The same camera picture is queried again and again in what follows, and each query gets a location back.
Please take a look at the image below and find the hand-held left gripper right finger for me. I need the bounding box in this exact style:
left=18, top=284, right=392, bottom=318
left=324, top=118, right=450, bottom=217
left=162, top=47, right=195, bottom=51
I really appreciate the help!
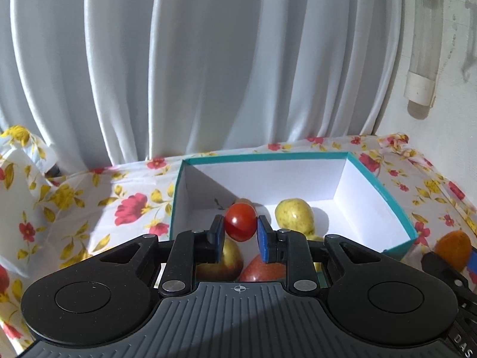
left=257, top=215, right=407, bottom=298

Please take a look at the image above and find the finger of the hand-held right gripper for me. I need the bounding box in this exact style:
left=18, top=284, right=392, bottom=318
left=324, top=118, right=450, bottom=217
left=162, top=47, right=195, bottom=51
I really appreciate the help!
left=465, top=245, right=477, bottom=274
left=421, top=251, right=471, bottom=288

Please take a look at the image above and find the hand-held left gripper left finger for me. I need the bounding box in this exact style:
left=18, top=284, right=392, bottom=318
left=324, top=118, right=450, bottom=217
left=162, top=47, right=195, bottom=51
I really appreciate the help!
left=75, top=214, right=225, bottom=298

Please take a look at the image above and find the small orange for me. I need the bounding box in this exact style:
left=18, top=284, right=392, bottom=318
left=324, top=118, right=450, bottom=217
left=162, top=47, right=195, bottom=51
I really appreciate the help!
left=433, top=230, right=472, bottom=273

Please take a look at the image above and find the yellow-red apple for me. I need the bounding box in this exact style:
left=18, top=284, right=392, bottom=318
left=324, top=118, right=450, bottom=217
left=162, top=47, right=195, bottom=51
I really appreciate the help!
left=196, top=237, right=244, bottom=282

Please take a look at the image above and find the large red apple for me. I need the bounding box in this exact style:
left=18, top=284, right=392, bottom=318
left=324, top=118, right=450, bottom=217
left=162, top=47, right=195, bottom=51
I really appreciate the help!
left=238, top=254, right=287, bottom=283

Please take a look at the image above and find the yellow-green pear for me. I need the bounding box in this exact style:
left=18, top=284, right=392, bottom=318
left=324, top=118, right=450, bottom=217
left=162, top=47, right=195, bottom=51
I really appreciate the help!
left=275, top=198, right=315, bottom=236

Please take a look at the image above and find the teal cardboard box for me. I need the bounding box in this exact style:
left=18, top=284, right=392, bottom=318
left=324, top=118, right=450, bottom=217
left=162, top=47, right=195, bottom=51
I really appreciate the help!
left=169, top=152, right=418, bottom=288

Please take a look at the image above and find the floral tablecloth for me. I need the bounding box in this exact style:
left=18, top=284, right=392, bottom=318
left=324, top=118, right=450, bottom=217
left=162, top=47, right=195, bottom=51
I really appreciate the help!
left=0, top=125, right=477, bottom=358

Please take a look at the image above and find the white curtain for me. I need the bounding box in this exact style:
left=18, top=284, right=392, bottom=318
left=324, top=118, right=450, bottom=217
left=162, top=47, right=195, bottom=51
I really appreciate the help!
left=0, top=0, right=405, bottom=174

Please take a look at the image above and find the wall-mounted cup dispenser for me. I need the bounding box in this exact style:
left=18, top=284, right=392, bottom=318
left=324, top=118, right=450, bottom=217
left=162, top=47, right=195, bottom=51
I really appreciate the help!
left=405, top=0, right=444, bottom=120

